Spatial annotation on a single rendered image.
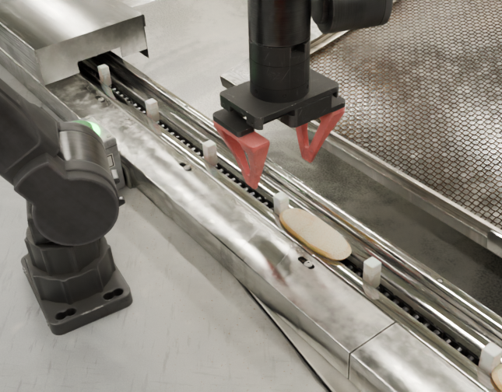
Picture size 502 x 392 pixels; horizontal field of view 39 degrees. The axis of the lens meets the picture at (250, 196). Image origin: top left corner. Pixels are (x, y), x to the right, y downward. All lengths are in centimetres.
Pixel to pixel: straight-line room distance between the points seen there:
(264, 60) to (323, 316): 24
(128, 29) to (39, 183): 52
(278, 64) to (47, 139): 21
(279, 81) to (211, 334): 25
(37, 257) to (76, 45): 44
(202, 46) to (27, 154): 64
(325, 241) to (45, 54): 53
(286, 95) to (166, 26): 68
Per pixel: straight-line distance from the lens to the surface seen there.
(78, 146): 67
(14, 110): 62
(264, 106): 65
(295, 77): 65
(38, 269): 73
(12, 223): 88
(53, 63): 107
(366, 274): 69
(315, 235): 73
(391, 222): 81
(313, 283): 68
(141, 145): 89
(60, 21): 113
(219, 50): 120
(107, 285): 74
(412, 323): 66
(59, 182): 63
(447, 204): 72
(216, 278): 75
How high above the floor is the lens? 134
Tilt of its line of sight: 37 degrees down
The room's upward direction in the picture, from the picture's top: 4 degrees counter-clockwise
